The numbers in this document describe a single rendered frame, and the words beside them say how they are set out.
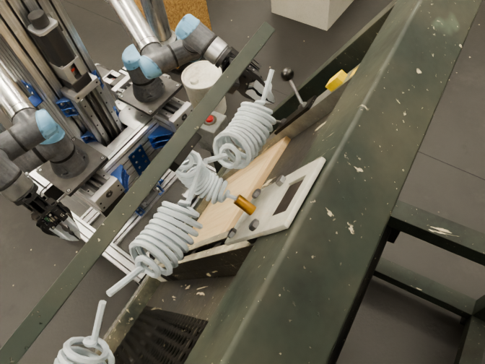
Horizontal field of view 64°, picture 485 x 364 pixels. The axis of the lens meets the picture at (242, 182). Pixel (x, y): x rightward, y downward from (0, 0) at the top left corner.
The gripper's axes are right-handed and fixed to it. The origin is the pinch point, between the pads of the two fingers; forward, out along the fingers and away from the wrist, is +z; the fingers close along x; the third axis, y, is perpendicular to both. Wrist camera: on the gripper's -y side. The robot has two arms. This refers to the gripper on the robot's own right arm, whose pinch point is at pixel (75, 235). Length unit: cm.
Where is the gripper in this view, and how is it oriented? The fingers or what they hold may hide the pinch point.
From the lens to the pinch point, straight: 126.1
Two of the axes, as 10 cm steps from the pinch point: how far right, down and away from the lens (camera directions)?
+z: 4.7, 6.8, 5.6
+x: 5.9, -7.2, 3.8
